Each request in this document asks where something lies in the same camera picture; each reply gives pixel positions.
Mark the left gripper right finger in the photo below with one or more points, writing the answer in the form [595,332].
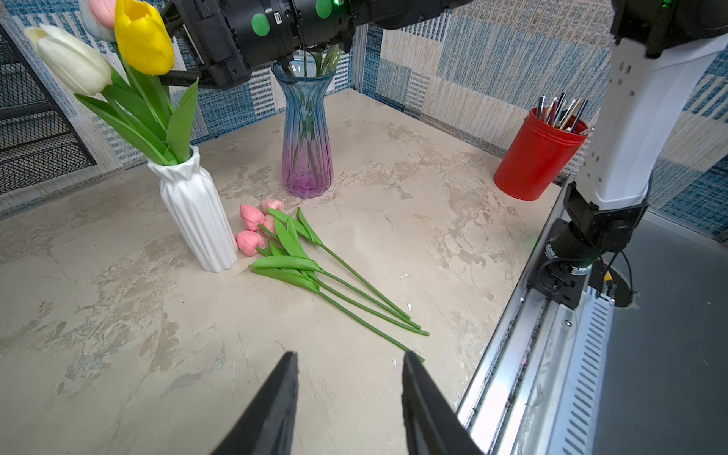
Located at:
[431,426]

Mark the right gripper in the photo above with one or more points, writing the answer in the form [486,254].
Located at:
[229,40]

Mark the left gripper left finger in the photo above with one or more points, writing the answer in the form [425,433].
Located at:
[267,425]

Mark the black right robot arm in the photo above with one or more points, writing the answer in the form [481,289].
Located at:
[661,49]

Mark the purple glass vase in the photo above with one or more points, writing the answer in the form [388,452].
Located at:
[307,164]

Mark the white ribbed vase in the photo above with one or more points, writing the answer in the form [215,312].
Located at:
[189,194]

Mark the yellow tulip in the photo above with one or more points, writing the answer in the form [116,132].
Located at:
[147,53]

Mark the black mesh shelf rack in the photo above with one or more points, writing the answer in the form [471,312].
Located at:
[38,142]

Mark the red pencil cup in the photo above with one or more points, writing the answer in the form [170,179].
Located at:
[551,134]

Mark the aluminium front rail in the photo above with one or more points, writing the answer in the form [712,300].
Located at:
[538,386]

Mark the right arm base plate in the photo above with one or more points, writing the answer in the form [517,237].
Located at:
[556,282]

